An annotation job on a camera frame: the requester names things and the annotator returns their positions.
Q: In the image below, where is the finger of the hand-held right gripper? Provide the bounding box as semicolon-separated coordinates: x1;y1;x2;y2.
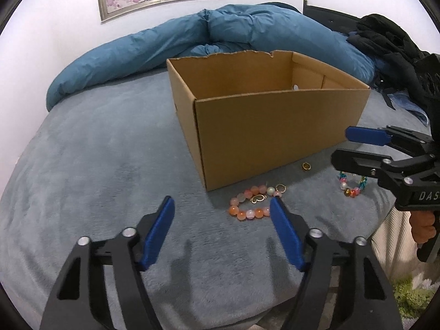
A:
331;148;440;211
345;125;435;159

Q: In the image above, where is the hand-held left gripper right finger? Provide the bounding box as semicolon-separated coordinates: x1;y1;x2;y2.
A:
269;196;404;330

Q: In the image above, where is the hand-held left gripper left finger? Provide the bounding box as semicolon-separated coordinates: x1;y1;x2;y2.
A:
39;195;176;330

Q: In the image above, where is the multicolour bead bracelet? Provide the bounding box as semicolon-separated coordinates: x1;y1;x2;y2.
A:
337;171;368;198

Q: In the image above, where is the orange bead bracelet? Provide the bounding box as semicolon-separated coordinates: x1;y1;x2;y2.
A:
229;185;278;221

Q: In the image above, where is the brown cardboard box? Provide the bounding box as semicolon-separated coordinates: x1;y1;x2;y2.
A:
166;50;372;192

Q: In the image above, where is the person's right hand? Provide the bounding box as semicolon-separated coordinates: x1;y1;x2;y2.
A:
411;210;435;244

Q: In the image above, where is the blue cloth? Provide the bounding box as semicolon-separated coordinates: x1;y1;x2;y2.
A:
381;87;428;124

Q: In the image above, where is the black clothing pile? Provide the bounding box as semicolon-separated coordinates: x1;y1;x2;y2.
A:
356;14;432;111

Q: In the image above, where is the black headboard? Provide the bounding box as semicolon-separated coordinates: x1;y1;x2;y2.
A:
302;0;365;35

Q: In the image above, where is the dark blue blanket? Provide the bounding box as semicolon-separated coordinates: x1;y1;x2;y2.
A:
256;2;303;12

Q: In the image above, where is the blue duvet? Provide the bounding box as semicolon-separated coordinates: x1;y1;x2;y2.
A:
46;3;377;111

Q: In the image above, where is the black strap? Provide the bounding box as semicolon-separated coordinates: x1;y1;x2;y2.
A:
380;89;398;111

